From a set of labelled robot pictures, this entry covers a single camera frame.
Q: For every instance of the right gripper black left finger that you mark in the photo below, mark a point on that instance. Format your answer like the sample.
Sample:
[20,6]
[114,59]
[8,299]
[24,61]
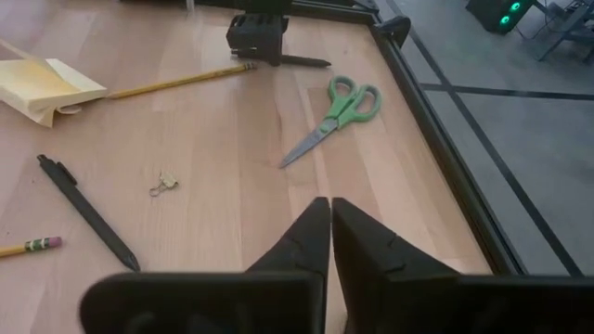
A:
[297,250]

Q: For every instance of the yellow sticky note pad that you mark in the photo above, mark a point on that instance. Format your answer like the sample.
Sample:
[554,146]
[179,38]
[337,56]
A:
[37,88]

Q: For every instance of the computer tower with green lights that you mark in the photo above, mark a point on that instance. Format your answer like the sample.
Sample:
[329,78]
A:
[492,14]

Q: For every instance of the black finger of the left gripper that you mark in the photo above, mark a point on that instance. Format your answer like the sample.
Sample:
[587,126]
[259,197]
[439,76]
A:
[241,37]
[273,39]

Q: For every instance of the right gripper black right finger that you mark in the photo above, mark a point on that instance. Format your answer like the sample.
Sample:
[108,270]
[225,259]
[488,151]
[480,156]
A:
[371,260]

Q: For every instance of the black click pen with clip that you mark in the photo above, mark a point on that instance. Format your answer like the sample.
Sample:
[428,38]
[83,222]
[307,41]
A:
[88,211]

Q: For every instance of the yellow pencil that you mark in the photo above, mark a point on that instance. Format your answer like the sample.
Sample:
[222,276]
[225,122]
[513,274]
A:
[185,81]
[42,244]

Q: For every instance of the gold binder clip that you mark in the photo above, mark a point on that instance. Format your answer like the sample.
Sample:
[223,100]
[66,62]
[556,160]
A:
[169,181]

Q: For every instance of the black aluminium table frame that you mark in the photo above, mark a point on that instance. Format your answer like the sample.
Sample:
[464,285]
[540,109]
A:
[445,139]

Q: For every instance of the slim black pen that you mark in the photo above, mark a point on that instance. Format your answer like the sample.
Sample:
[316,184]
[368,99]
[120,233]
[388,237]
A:
[306,60]

